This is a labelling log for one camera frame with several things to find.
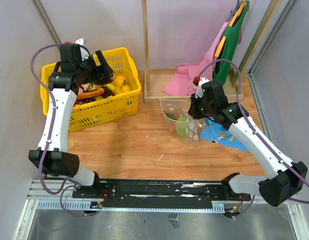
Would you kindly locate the green cabbage toy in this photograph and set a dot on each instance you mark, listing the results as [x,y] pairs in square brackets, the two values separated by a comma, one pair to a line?
[181,127]

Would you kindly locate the yellow clothes hanger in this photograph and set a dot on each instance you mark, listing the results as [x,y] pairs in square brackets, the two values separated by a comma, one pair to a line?
[220,46]

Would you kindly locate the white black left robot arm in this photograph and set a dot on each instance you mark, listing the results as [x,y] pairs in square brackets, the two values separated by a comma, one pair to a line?
[75,68]

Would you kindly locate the dark grape bunch toy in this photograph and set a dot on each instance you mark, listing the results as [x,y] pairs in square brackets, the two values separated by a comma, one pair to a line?
[107,92]

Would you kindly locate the yellow plastic shopping basket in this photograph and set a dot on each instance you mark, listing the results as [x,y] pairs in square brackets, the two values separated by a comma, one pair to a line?
[97,110]

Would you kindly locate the orange hot dog toy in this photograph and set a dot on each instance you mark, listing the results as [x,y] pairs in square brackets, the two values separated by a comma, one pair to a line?
[90,94]

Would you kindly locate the pink cloth garment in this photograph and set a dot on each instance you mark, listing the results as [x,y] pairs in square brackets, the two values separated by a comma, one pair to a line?
[181,84]

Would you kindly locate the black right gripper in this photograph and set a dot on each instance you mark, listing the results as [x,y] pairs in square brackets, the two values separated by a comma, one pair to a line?
[193,111]

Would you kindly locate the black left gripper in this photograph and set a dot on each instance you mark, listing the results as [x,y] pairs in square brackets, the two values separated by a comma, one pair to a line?
[100,73]

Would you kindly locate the wooden clothes rack frame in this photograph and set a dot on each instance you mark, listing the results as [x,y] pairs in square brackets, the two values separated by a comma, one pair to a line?
[155,79]

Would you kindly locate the yellow lemon toy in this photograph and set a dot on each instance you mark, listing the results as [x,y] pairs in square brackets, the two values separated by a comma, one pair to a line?
[126,88]

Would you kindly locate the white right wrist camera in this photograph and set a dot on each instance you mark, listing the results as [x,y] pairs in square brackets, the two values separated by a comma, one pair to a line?
[199,81]

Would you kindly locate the orange fruit toy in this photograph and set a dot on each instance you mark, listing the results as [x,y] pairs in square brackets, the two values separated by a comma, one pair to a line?
[120,81]

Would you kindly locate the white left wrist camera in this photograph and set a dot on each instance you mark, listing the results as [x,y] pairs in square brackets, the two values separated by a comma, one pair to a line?
[85,54]

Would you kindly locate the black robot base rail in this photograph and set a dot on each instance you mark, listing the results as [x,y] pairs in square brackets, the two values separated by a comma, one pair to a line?
[159,195]

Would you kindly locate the dark purple mangosteen toy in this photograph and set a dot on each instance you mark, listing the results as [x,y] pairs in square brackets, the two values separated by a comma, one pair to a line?
[170,115]

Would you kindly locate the clear zip top bag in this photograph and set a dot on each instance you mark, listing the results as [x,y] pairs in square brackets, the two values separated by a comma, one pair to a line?
[180,109]

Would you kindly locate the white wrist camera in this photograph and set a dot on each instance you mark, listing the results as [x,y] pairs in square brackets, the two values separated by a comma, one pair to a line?
[85,54]
[199,81]

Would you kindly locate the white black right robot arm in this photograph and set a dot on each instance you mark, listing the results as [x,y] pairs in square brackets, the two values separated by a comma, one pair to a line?
[283,178]

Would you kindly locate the yellow banana toy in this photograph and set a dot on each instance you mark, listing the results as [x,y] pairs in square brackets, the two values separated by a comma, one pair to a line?
[110,87]

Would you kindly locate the yellow mango toy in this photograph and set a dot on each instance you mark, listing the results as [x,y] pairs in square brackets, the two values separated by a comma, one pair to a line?
[117,90]

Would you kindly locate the blue cartoon print cloth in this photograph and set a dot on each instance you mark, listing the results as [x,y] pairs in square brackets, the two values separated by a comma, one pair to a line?
[216,133]

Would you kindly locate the green cloth garment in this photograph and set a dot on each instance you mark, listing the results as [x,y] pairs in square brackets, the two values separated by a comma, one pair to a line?
[232,33]

